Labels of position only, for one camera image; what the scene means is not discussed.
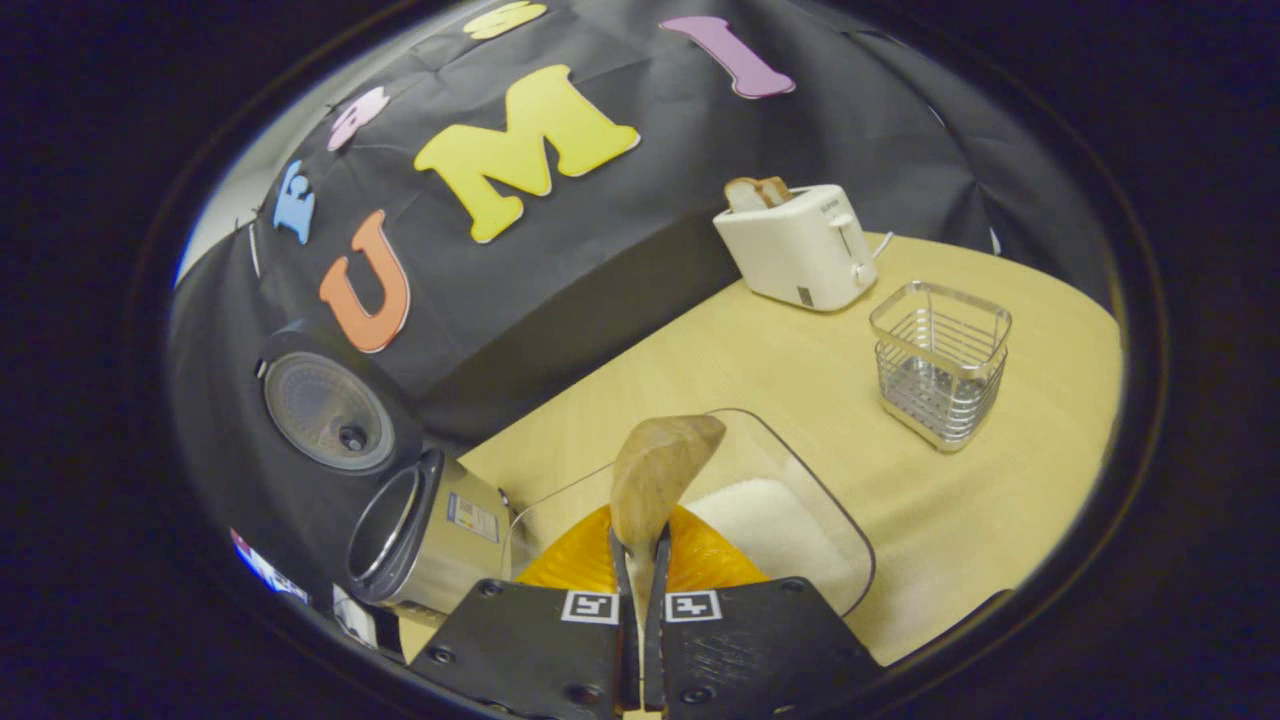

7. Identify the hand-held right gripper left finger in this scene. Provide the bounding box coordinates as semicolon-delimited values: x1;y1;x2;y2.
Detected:
410;503;641;720

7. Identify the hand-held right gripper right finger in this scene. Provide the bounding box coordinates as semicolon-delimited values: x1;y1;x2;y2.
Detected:
645;505;886;720

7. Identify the wooden spoon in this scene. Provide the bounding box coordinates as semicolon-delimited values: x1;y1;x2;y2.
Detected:
610;414;728;641

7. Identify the black silver rice cooker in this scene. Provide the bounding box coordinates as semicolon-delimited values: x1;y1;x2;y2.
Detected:
252;325;519;616

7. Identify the metal wire chopstick holder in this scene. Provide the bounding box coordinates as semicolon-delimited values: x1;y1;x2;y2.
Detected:
868;281;1013;454

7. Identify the clear plastic rice box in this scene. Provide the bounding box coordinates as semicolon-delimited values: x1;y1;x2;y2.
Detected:
500;408;878;619

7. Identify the computer monitor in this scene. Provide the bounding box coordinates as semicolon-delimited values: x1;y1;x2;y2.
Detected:
230;528;311;604

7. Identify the black backdrop cloth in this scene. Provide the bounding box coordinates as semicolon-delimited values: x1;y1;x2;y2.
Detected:
168;0;1116;601

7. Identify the white toaster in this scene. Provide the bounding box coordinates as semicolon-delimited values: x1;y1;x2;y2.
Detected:
712;183;881;313

